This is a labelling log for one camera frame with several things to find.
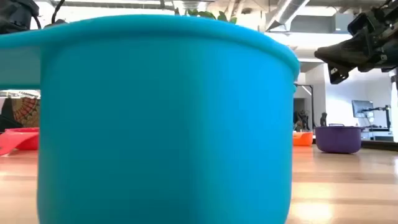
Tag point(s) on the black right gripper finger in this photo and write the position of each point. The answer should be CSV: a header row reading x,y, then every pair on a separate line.
x,y
345,53
337,74

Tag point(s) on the purple measuring cup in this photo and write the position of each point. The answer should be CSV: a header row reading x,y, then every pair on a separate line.
x,y
338,140

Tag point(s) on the orange measuring cup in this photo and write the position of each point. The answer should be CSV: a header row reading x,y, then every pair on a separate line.
x,y
303,139

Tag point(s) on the teal measuring cup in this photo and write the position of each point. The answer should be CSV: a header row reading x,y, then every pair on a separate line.
x,y
168,124

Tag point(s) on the pink-red measuring cup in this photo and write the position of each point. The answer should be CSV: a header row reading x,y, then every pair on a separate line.
x,y
21,140

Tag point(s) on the black background robot arm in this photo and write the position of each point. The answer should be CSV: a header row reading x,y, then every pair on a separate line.
x,y
323,119

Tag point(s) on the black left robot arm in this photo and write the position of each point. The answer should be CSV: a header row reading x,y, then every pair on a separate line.
x,y
15,15

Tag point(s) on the grey desktop monitor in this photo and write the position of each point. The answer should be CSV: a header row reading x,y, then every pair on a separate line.
x,y
362,108

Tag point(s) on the green leafy plant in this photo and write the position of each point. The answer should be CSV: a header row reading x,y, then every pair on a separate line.
x,y
206,14

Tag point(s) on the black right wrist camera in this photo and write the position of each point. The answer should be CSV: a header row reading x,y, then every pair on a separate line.
x,y
359,25

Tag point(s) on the silver ventilation duct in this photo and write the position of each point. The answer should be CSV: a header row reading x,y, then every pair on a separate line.
x,y
284,14

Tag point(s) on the black aluminium table frame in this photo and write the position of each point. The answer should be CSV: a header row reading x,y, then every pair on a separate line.
x,y
379,145

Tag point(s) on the colourful patterned wall hanging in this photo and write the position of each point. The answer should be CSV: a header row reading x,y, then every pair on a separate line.
x,y
26,112

